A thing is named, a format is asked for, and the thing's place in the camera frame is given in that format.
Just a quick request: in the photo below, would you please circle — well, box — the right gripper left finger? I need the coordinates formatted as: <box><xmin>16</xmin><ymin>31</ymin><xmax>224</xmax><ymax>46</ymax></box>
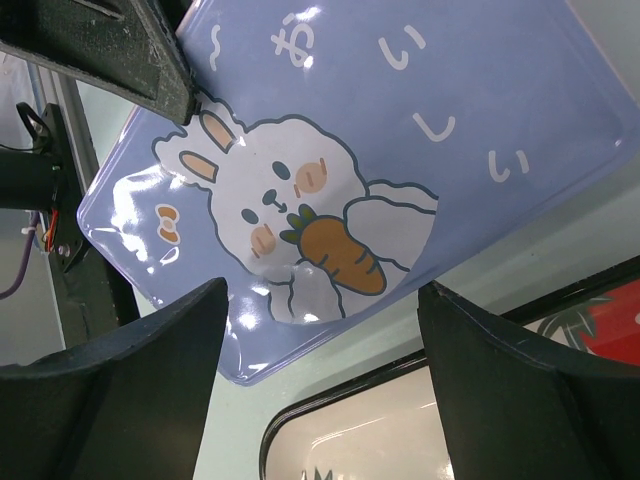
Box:
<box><xmin>1</xmin><ymin>278</ymin><xmax>228</xmax><ymax>479</ymax></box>

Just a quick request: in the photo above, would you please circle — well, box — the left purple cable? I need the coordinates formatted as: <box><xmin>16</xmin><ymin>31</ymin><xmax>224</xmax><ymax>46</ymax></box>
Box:
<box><xmin>0</xmin><ymin>212</ymin><xmax>41</xmax><ymax>301</ymax></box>

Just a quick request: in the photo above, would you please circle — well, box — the silver tin lid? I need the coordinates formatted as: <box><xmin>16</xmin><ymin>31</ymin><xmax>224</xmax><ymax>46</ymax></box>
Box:
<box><xmin>77</xmin><ymin>1</ymin><xmax>639</xmax><ymax>385</ymax></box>

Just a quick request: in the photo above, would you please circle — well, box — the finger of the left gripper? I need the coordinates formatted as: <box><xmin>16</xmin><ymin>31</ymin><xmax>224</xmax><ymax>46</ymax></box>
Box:
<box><xmin>1</xmin><ymin>0</ymin><xmax>198</xmax><ymax>125</ymax></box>

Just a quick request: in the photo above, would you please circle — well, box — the strawberry pattern tray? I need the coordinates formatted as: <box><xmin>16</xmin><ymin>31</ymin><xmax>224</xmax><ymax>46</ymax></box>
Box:
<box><xmin>259</xmin><ymin>258</ymin><xmax>639</xmax><ymax>479</ymax></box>

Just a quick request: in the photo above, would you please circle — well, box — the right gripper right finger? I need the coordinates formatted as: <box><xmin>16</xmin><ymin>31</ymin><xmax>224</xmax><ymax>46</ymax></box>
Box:
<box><xmin>418</xmin><ymin>282</ymin><xmax>639</xmax><ymax>479</ymax></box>

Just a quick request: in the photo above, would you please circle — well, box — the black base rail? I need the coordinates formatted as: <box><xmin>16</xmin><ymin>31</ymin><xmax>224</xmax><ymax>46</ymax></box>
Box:
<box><xmin>14</xmin><ymin>64</ymin><xmax>141</xmax><ymax>351</ymax></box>

